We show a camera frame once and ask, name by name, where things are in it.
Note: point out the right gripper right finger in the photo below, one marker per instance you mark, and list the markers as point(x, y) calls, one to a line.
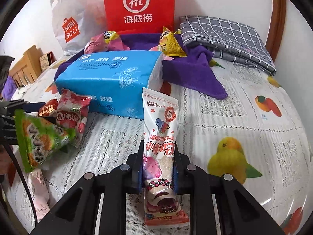
point(219, 204)

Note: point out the green snack packet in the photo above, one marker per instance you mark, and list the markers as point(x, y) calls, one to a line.
point(38, 139)

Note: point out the white Miniso plastic bag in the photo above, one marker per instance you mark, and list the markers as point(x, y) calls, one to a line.
point(75, 22)

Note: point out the patterned brown box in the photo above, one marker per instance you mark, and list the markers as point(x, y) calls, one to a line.
point(46, 60)

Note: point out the purple towel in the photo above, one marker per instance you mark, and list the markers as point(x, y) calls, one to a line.
point(192, 71)

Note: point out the red snack packet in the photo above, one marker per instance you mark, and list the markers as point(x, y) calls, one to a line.
point(49, 109)

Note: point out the yellow cracker packet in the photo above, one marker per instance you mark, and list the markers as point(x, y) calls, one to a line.
point(169, 46)

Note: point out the pink yellow snack bag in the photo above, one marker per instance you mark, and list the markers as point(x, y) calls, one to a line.
point(106, 41)

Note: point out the light pink peach packet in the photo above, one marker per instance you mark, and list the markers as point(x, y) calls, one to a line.
point(164, 57)

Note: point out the white strawberry roll packet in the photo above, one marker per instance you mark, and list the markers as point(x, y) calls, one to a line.
point(161, 206)

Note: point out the brown wooden door frame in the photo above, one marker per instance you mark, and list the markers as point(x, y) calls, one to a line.
point(276, 29)

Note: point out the blue tissue pack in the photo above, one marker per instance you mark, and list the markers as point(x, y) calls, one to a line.
point(114, 80)

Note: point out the red Haidilao paper bag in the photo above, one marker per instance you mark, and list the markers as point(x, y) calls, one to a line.
point(139, 16)

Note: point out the grey checked folded cloth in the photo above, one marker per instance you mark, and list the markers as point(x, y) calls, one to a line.
point(227, 40)

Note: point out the left hand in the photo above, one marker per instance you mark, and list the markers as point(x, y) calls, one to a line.
point(5, 161)

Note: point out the wooden chair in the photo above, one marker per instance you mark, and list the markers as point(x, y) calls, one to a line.
point(28, 68)

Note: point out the pale pink packet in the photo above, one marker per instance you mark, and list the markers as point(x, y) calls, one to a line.
point(39, 193)

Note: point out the pink white strawberry packet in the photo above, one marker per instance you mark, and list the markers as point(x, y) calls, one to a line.
point(72, 112)

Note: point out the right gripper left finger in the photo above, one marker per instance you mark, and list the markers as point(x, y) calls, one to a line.
point(96, 204)

